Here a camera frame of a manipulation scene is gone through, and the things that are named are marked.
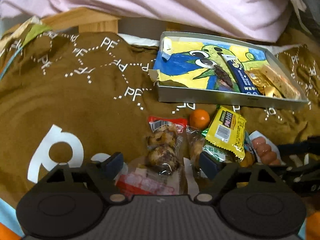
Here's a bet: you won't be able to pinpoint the gold wrapped pastry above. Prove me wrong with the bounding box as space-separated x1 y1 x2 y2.
246 69 275 98

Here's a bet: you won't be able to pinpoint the yellow snack bar wrapper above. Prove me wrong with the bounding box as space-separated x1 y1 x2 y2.
206 106 246 160

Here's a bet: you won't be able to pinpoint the small orange tangerine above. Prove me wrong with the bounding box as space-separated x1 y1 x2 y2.
189 109 210 130

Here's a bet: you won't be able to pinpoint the beige nougat bar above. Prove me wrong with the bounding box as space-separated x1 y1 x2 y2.
261 65 301 100

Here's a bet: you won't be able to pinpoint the dark dried meat snack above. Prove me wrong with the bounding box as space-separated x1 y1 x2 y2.
213 64 233 88

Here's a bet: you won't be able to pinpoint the pink hanging sheet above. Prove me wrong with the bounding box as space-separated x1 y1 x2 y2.
1 0 292 42

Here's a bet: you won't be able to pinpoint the clear bread snack packet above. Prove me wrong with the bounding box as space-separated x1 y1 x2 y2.
186 126 206 169

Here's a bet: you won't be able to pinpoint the patterned hanging garment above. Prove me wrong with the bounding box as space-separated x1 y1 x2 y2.
290 0 319 40

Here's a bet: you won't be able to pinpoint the chocolate cookie snack pack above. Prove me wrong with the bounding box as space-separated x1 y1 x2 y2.
146 116 188 175

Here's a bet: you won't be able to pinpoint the cartoon frog tray liner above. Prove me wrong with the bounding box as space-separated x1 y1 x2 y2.
153 36 269 93

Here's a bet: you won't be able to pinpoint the grey metal tray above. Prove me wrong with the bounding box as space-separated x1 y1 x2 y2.
149 31 308 109

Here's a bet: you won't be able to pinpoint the brown patterned blanket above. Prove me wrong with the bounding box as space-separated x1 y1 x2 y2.
1 24 319 207

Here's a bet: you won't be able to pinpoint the blue drink stick packet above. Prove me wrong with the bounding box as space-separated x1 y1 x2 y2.
221 54 259 95

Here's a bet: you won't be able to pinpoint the packaged sausage links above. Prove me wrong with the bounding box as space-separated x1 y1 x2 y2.
249 131 283 165

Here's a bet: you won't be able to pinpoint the green white snack packet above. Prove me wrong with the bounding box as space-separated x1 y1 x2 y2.
203 139 235 163

